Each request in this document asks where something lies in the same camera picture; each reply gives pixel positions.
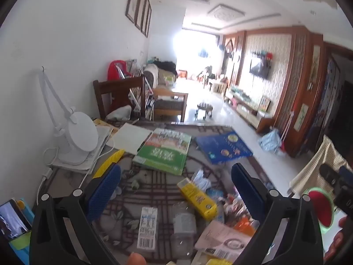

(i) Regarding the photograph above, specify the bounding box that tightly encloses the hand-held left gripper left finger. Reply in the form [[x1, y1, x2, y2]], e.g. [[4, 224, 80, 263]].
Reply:
[[29, 163, 130, 265]]

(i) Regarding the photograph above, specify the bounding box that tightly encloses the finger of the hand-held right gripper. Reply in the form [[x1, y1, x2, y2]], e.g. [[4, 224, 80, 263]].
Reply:
[[320, 164, 340, 185]]

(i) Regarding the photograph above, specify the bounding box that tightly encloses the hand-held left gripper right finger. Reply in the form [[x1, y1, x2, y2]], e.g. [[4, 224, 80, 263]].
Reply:
[[231, 163, 324, 265]]

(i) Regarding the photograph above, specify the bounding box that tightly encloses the green red watermelon bin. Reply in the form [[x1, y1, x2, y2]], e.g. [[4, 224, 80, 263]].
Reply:
[[303, 187, 349, 263]]

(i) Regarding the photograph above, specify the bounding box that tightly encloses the yellow drink carton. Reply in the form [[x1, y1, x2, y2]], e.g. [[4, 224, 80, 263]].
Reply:
[[177, 178, 218, 221]]

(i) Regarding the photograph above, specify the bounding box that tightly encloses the pink plastic wrapper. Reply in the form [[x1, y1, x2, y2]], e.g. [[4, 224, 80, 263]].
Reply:
[[194, 221, 255, 263]]

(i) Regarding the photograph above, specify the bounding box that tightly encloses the person's right hand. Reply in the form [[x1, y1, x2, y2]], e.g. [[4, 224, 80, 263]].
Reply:
[[324, 216, 353, 261]]

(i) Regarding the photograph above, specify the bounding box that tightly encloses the beige checked chair cover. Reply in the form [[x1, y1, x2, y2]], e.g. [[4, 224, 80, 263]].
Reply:
[[289, 135, 349, 196]]

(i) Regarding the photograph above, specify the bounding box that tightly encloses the yellow plastic tool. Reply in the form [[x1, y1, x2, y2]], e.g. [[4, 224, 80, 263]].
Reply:
[[92, 149, 125, 179]]

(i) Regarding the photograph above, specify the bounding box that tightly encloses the blue white plastic wrapper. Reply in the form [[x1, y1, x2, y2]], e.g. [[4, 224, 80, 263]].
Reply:
[[206, 188, 224, 200]]

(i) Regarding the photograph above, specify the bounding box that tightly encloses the blue book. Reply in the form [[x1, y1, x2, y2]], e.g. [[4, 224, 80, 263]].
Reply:
[[195, 131, 253, 165]]

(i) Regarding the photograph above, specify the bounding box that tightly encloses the light blue plastic bag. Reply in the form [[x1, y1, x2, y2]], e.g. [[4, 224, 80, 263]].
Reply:
[[259, 129, 283, 152]]

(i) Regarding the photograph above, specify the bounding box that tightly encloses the white barcode box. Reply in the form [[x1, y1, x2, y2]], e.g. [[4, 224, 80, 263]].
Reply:
[[137, 206, 158, 252]]

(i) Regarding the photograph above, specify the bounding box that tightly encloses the white paper board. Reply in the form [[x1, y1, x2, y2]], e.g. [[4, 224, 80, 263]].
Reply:
[[106, 123, 153, 155]]

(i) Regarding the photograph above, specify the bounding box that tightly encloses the dark pen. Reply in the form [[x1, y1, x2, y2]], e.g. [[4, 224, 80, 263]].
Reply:
[[137, 132, 153, 153]]

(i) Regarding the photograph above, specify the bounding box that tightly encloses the white mop stand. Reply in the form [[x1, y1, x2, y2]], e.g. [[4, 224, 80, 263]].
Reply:
[[281, 110, 295, 150]]

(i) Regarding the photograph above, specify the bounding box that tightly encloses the white desk lamp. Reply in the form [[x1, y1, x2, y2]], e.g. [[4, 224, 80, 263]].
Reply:
[[38, 66, 101, 166]]

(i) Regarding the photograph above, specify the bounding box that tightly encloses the green book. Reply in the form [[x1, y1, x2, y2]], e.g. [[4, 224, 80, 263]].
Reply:
[[133, 128, 192, 176]]

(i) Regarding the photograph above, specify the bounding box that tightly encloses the yellow paper envelope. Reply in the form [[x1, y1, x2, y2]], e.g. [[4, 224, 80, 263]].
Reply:
[[92, 118, 119, 133]]

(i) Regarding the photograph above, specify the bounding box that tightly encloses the colourful printed panel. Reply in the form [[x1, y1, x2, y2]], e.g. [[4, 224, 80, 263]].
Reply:
[[312, 58, 345, 155]]

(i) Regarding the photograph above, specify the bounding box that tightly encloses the clear plastic bottle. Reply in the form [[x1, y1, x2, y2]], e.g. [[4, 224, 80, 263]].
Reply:
[[171, 201, 198, 257]]

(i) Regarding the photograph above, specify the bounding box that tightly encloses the orange round object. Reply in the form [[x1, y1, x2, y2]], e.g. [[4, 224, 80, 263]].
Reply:
[[127, 252, 146, 265]]

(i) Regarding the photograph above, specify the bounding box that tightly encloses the wooden television cabinet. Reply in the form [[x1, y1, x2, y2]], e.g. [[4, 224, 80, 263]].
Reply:
[[225, 87, 276, 134]]

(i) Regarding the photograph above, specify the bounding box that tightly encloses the white plastic bag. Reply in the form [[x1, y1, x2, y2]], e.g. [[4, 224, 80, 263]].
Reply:
[[106, 105, 132, 120]]

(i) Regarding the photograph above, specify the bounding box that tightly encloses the yellow packet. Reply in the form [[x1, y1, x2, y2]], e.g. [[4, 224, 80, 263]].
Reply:
[[205, 258, 232, 265]]

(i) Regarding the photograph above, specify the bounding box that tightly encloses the small dark stool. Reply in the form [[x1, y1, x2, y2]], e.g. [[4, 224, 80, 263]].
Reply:
[[195, 103, 213, 120]]

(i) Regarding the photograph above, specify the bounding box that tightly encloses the black smartphone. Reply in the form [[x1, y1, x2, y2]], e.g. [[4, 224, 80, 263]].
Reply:
[[0, 199, 32, 239]]

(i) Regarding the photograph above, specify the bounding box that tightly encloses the white book rack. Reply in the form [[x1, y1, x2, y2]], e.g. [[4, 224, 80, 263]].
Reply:
[[118, 59, 155, 121]]

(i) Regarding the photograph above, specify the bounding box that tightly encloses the dark wooden chair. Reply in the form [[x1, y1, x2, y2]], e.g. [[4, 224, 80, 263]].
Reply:
[[93, 76, 146, 120]]

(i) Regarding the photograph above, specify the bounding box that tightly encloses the wooden coffee table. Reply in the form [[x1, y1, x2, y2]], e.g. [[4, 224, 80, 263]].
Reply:
[[152, 87, 188, 122]]

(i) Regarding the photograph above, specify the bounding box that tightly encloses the red plastic item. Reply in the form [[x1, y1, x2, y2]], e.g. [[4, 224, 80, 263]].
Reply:
[[107, 60, 133, 80]]

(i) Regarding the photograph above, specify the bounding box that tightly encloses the beige sofa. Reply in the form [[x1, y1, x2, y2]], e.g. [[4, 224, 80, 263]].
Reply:
[[143, 61, 178, 89]]

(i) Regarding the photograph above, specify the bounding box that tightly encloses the dark clothes pile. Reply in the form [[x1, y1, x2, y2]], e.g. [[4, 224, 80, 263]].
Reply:
[[156, 60, 177, 75]]

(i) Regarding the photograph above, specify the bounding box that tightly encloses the square ceiling light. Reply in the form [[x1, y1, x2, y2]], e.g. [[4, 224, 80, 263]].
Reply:
[[207, 4, 245, 23]]

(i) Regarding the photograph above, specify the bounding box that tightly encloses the white power cable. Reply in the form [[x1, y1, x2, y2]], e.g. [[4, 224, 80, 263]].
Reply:
[[34, 132, 115, 205]]

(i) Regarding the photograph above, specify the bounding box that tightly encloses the colourful standing picture frame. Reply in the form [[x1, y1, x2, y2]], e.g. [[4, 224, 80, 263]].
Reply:
[[259, 95, 272, 112]]

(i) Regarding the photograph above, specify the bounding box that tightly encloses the tall framed wall picture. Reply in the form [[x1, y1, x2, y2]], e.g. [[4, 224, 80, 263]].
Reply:
[[307, 44, 322, 90]]

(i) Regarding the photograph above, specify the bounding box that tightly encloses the wall television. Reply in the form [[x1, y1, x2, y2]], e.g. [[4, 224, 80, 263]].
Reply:
[[249, 58, 270, 79]]

